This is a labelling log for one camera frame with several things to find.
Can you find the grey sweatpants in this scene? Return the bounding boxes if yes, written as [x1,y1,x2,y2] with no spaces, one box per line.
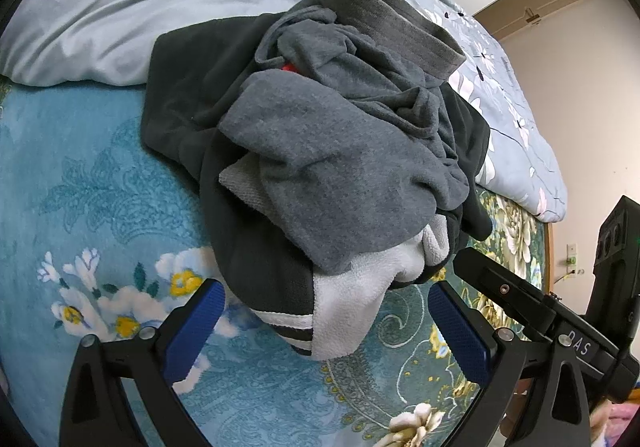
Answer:
[219,0,470,274]

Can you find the light blue floral duvet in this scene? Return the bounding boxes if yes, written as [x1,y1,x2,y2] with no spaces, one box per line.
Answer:
[1,0,568,223]

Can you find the wooden door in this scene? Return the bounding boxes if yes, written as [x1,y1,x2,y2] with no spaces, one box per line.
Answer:
[474,0,582,41]

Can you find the person's right hand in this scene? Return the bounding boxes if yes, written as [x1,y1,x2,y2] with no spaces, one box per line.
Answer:
[502,375,614,447]

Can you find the black white jacket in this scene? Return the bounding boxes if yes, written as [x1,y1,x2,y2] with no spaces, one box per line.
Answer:
[141,14,492,360]

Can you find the wall socket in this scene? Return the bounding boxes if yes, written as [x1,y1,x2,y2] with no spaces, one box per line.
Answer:
[565,243,577,268]

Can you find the teal floral blanket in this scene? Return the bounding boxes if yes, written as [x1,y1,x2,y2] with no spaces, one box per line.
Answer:
[0,76,551,447]

